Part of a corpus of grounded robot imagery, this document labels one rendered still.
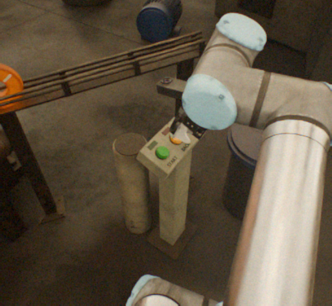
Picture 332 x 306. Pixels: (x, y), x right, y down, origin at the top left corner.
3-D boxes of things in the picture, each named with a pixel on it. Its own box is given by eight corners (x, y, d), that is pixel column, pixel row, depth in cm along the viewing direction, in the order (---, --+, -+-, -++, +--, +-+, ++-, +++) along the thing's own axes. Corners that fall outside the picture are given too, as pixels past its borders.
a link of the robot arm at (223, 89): (256, 100, 43) (270, 50, 50) (177, 82, 45) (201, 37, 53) (243, 143, 50) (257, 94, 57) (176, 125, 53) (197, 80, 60)
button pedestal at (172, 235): (141, 245, 135) (131, 146, 92) (172, 206, 149) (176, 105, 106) (172, 266, 129) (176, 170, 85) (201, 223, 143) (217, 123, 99)
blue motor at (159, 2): (135, 47, 260) (132, 4, 235) (154, 18, 299) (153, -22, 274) (171, 51, 254) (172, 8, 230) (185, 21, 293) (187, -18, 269)
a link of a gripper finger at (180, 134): (181, 154, 83) (193, 136, 75) (163, 141, 83) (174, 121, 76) (187, 147, 84) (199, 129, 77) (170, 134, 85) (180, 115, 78)
